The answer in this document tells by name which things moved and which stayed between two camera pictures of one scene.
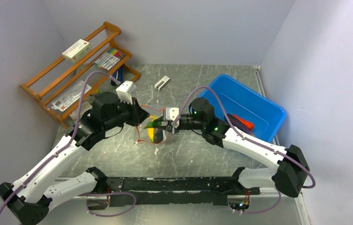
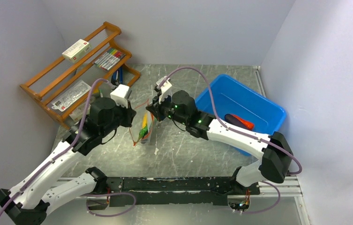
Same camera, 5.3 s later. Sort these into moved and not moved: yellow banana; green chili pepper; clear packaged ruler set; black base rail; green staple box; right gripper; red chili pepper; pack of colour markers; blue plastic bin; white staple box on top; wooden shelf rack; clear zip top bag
Moved: right gripper; clear zip top bag; green chili pepper; yellow banana
Not moved: clear packaged ruler set; black base rail; red chili pepper; green staple box; wooden shelf rack; white staple box on top; pack of colour markers; blue plastic bin
